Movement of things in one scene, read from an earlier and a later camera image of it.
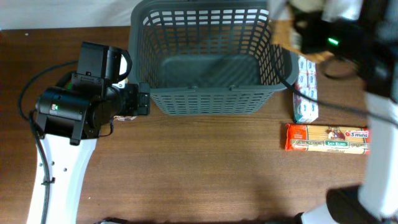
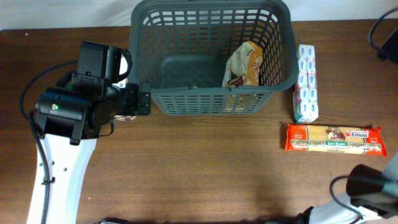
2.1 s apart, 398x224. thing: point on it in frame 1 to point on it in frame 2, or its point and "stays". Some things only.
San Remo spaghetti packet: [350, 140] stays
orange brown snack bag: [280, 31] to [242, 67]
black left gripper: [133, 96] stays
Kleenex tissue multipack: [306, 111] stays
